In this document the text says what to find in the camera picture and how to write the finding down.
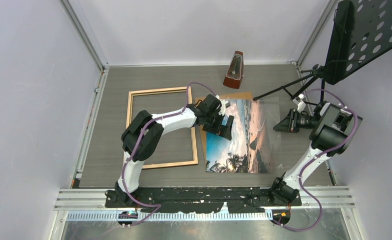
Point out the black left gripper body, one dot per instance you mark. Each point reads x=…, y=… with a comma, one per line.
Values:
x=212, y=118

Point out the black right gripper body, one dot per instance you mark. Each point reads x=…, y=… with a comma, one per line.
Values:
x=304, y=121

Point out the clear acrylic sheet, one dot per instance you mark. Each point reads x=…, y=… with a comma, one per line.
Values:
x=255, y=146

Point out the light wooden picture frame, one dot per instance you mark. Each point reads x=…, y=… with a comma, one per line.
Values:
x=159, y=91

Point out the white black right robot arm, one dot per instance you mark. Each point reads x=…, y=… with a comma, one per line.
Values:
x=332, y=130

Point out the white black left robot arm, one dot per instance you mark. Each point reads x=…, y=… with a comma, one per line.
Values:
x=142, y=136

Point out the beach landscape photo print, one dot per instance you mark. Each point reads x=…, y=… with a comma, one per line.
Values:
x=214, y=145

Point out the brown cardboard backing board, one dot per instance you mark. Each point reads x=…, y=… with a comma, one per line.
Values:
x=238, y=95

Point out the brown wooden metronome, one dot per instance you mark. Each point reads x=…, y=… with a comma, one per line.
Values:
x=234, y=75

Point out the black perforated music stand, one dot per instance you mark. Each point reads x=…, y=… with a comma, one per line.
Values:
x=362, y=32

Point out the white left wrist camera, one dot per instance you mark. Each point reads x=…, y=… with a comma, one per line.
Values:
x=224, y=103

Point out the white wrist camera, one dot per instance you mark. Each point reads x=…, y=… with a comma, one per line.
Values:
x=224, y=103
x=299, y=101

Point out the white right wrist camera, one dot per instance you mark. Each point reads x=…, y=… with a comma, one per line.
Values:
x=299, y=101

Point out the aluminium extrusion rail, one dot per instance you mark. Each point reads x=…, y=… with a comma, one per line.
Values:
x=89, y=205

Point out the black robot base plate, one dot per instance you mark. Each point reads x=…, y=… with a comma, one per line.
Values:
x=200, y=200

